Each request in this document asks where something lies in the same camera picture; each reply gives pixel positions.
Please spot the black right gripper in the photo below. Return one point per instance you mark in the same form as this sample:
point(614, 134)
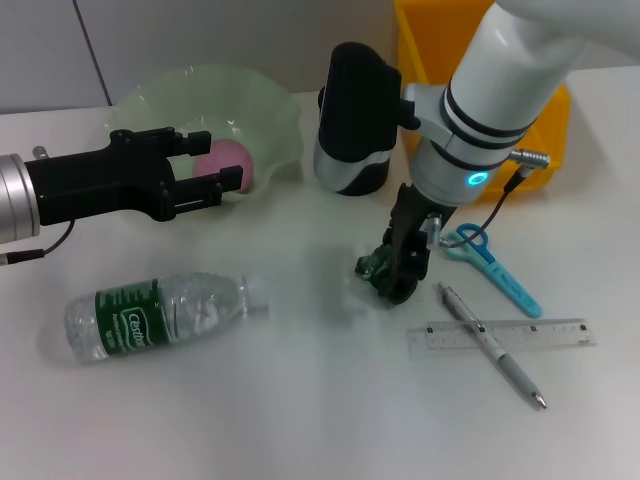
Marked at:
point(412, 220)

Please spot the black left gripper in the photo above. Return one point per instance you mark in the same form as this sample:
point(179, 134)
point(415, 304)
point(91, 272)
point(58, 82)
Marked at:
point(105, 185)

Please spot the pink peach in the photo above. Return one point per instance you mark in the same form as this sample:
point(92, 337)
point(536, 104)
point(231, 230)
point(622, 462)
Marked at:
point(230, 157)

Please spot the green plastic wrapper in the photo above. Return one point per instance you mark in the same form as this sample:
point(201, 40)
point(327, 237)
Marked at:
point(372, 267)

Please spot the clear green-label water bottle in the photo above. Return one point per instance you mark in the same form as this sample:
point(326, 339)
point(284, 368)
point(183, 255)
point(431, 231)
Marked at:
point(125, 325)

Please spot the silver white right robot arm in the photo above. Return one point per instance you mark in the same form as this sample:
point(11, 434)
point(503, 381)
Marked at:
point(495, 90)

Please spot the green glass fruit plate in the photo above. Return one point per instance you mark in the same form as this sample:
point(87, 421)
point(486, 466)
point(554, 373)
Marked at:
point(200, 100)

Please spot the black mesh pen holder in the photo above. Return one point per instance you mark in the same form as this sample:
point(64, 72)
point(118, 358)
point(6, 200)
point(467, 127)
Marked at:
point(377, 180)

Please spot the blue scissors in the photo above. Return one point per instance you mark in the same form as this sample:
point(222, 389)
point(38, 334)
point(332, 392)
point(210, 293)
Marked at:
point(510, 282)

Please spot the white grey pen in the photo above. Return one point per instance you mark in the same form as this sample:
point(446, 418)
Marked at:
point(492, 345)

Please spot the clear plastic ruler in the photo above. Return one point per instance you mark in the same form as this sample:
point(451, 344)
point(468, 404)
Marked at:
point(550, 334)

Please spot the yellow plastic bin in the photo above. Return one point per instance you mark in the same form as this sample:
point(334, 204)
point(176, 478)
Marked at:
point(430, 30)

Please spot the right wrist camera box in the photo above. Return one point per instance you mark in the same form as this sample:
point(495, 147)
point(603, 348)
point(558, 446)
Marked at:
point(357, 100)

